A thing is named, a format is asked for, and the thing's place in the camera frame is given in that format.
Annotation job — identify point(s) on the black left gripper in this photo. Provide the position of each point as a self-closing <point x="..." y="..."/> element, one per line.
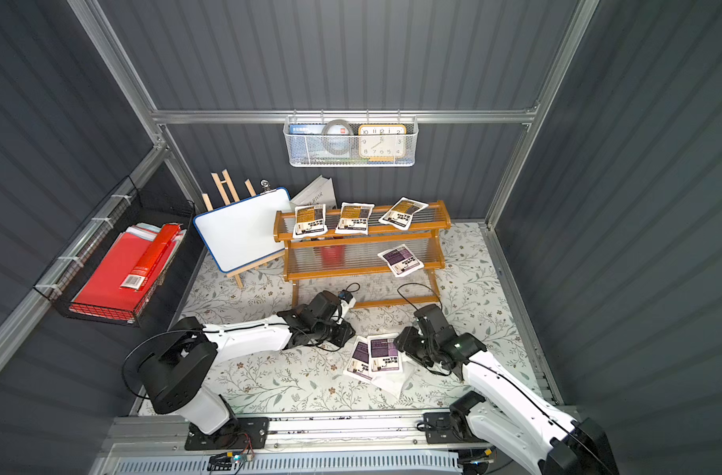
<point x="340" y="332"/>

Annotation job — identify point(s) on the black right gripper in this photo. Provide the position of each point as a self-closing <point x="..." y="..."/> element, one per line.
<point x="410" y="341"/>

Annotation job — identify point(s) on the purple coffee bag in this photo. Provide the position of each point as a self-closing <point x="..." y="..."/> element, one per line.
<point x="401" y="261"/>
<point x="358" y="365"/>
<point x="384" y="357"/>

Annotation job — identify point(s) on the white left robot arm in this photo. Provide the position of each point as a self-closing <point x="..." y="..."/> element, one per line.
<point x="174" y="371"/>

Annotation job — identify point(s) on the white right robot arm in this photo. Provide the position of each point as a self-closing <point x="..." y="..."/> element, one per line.
<point x="501" y="410"/>

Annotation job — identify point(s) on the red cup behind shelf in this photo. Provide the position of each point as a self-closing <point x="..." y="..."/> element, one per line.
<point x="332" y="255"/>

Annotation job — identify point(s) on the orange wooden three-tier shelf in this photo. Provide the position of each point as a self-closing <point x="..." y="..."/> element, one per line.
<point x="303" y="262"/>

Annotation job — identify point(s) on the white plain bag lower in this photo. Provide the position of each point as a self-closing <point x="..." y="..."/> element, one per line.
<point x="392" y="383"/>

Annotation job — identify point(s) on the wooden easel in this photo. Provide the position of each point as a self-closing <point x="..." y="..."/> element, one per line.
<point x="226" y="189"/>

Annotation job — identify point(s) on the white book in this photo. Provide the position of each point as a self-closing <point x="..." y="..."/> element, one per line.
<point x="319" y="191"/>

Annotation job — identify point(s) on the round grey tape roll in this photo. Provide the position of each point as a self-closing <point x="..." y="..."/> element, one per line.
<point x="336" y="137"/>

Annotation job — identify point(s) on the red long box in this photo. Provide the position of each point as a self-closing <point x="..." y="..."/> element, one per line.
<point x="141" y="271"/>

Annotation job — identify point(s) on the yellow square clock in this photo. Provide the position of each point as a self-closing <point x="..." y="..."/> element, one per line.
<point x="382" y="142"/>

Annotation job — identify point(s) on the blue box in basket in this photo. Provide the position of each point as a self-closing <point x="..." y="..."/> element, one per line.
<point x="306" y="129"/>

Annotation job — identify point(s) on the small green circuit board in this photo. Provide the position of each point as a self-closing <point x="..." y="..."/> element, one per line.
<point x="226" y="463"/>

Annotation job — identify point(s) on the red folder stack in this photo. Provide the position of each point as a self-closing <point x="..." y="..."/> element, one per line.
<point x="103" y="297"/>

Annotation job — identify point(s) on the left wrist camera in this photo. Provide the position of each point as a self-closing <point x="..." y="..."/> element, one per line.
<point x="347" y="302"/>

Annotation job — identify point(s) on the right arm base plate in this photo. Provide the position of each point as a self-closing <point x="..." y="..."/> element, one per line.
<point x="441" y="428"/>

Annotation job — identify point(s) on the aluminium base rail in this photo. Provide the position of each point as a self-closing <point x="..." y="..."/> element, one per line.
<point x="287" y="433"/>

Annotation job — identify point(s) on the white board blue frame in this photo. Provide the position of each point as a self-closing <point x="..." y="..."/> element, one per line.
<point x="242" y="233"/>

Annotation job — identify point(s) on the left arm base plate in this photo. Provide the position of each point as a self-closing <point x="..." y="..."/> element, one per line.
<point x="244" y="433"/>

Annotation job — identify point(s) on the white wire wall basket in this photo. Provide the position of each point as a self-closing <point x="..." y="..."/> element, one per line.
<point x="308" y="151"/>

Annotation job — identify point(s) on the black wire side basket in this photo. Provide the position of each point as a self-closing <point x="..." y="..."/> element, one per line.
<point x="127" y="206"/>

